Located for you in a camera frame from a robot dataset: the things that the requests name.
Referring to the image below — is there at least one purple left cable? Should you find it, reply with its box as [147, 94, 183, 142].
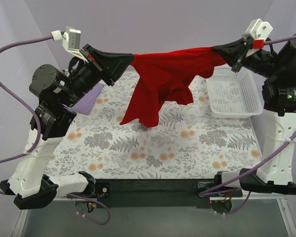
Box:
[0, 34, 111, 226]

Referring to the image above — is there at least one floral table mat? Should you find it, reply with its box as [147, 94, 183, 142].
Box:
[45, 72, 261, 179]

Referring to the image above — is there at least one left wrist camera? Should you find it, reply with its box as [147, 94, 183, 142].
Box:
[50, 26, 87, 62]

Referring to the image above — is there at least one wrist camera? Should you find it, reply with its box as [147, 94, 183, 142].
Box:
[50, 26, 87, 62]
[242, 19, 273, 49]

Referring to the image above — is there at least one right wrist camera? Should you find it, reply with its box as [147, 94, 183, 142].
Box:
[242, 19, 273, 49]

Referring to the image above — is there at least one aluminium table frame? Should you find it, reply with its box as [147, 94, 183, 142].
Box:
[13, 194, 296, 237]

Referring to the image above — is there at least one red t shirt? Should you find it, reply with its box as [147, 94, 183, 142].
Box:
[121, 47, 225, 128]

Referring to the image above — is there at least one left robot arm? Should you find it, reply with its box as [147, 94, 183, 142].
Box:
[0, 45, 135, 210]

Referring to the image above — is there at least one purple cable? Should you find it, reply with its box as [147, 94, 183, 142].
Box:
[198, 34, 296, 215]
[0, 34, 111, 226]

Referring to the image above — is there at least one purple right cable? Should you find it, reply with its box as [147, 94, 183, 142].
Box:
[198, 34, 296, 215]

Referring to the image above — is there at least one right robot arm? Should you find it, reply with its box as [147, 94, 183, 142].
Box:
[212, 34, 296, 196]

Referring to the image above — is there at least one folded lilac t shirt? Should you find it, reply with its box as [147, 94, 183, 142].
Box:
[72, 83, 104, 115]

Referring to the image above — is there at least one white plastic basket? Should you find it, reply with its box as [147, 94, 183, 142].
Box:
[206, 65, 263, 119]

